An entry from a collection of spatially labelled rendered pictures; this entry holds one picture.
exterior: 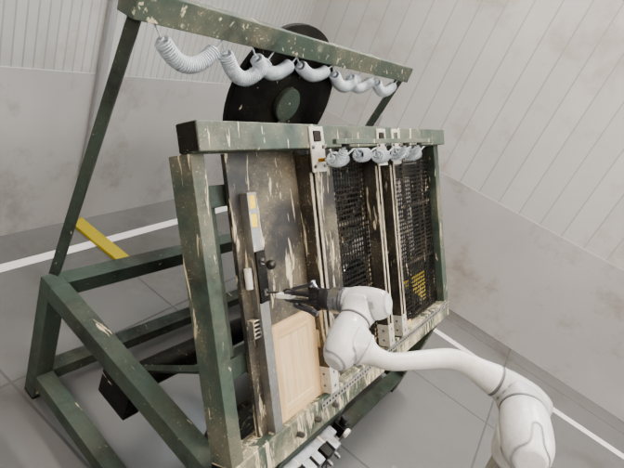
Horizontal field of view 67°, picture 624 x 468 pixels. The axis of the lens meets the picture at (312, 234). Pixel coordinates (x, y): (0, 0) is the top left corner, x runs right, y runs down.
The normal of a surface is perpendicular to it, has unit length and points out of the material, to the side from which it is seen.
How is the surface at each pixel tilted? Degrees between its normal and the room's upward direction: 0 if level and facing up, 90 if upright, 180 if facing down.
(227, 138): 56
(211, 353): 90
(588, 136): 90
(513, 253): 90
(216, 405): 90
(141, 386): 0
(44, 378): 0
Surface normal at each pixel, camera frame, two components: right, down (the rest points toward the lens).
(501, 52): -0.50, 0.22
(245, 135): 0.81, -0.01
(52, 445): 0.36, -0.83
